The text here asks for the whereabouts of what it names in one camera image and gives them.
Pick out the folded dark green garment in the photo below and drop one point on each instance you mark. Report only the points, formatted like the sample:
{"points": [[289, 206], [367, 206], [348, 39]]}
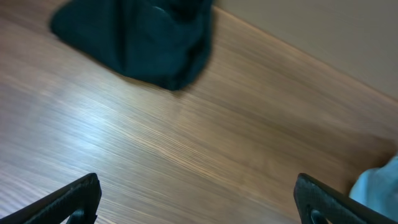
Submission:
{"points": [[163, 42]]}

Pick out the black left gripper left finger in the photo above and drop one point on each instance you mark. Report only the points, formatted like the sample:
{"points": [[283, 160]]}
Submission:
{"points": [[76, 202]]}

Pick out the light blue denim shorts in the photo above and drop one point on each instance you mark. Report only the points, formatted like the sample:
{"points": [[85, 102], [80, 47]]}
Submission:
{"points": [[377, 189]]}

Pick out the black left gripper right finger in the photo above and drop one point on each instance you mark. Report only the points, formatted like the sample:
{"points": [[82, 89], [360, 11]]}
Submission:
{"points": [[318, 203]]}

